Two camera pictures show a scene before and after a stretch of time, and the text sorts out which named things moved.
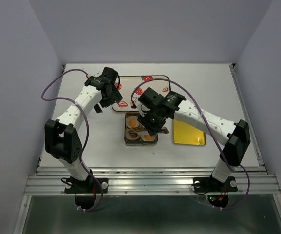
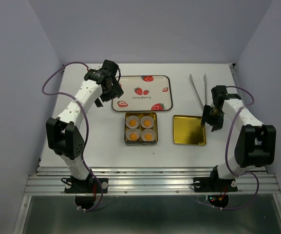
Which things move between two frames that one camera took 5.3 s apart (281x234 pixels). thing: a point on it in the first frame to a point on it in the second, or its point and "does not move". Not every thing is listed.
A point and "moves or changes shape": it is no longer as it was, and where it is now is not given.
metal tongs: x=139 y=132 to x=205 y=78
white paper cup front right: x=153 y=138 does not move
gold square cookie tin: x=135 y=133 does not move
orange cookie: x=148 y=137 does not move
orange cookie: x=133 y=134 moves or changes shape
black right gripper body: x=152 y=121 to x=216 y=118
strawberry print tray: x=131 y=87 does not move
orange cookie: x=132 y=122 does not move
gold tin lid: x=184 y=133 does not move
